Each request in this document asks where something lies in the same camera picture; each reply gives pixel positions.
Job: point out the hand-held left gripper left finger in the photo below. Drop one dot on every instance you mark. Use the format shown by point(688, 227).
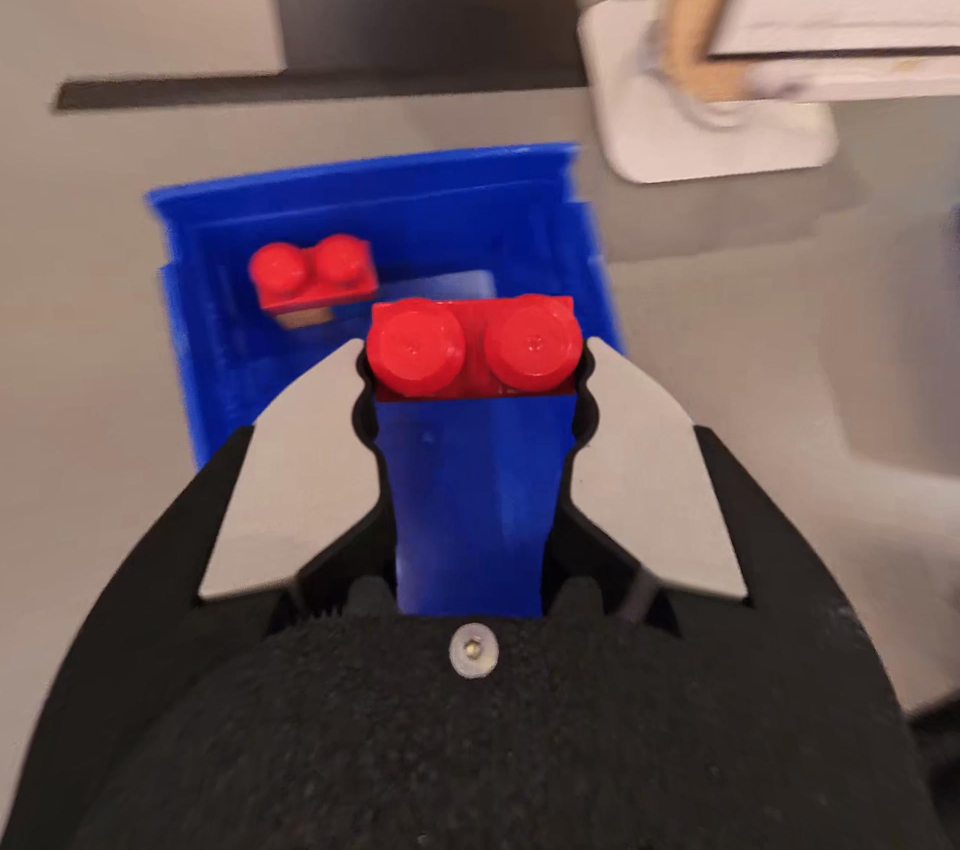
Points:
point(300, 490)

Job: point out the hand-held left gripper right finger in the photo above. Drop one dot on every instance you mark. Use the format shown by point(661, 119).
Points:
point(652, 498)

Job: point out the blue plastic bin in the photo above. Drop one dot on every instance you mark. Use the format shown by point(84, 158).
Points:
point(465, 490)

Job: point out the cluster of assembled block bridges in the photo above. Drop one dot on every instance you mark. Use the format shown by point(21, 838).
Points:
point(307, 273)

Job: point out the red two-stud toy block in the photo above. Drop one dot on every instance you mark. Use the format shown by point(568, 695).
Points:
point(472, 348)

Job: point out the grey desk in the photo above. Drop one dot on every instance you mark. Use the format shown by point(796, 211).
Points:
point(112, 340)

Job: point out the person's dark trousers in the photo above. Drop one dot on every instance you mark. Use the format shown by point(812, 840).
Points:
point(941, 752)

